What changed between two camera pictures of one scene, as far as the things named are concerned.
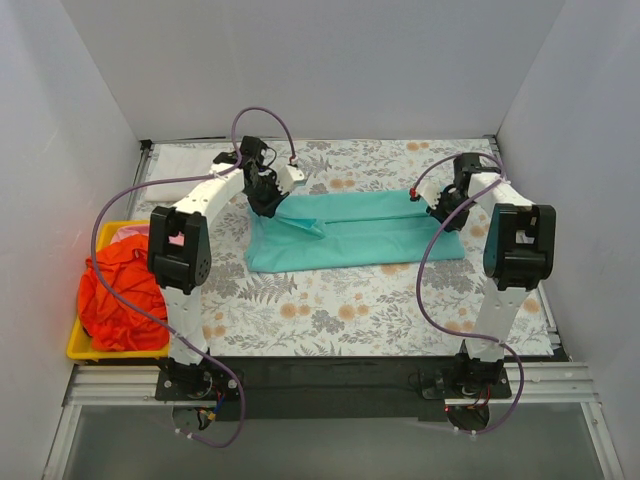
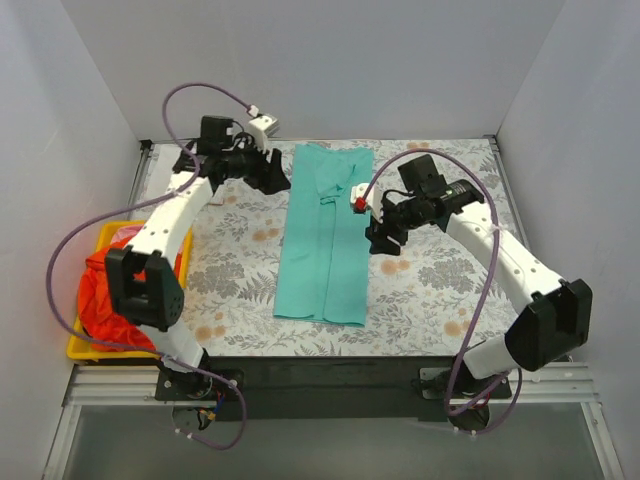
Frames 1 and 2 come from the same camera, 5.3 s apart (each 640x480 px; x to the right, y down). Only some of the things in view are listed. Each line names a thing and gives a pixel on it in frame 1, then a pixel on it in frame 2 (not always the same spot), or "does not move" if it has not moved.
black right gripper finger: [434, 212] → [377, 232]
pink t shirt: [130, 230] does not move
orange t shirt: [108, 321] does not move
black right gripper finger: [444, 209] → [381, 244]
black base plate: [331, 388] does not move
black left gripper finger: [274, 200] → [275, 165]
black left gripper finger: [264, 206] → [273, 180]
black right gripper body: [448, 208] → [391, 220]
